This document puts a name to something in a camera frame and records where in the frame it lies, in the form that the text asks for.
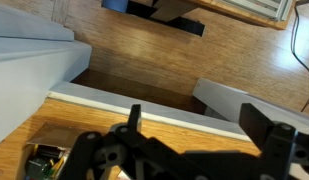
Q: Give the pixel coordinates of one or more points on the blue plastic object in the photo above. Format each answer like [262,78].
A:
[114,5]

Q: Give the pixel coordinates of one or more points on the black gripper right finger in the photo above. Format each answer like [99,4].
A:
[280,150]

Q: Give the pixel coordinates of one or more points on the large open cardboard box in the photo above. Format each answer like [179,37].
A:
[57,135]

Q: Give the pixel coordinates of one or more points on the wood framed white panel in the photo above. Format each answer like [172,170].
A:
[247,10]

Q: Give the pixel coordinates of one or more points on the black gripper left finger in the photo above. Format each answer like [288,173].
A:
[94,156]

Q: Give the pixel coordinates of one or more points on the dark green round roll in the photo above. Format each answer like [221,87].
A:
[35,168]

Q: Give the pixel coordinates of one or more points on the black metal stand base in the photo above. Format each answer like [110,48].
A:
[190,26]

